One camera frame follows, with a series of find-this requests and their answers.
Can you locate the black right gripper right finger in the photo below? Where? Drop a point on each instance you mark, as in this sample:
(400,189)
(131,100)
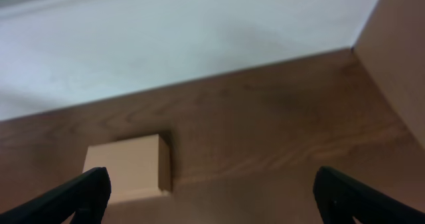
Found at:
(342,199)

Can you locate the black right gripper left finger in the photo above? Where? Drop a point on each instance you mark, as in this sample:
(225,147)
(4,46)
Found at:
(84,198)

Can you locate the cardboard box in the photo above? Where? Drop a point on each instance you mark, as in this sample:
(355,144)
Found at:
(139,168)

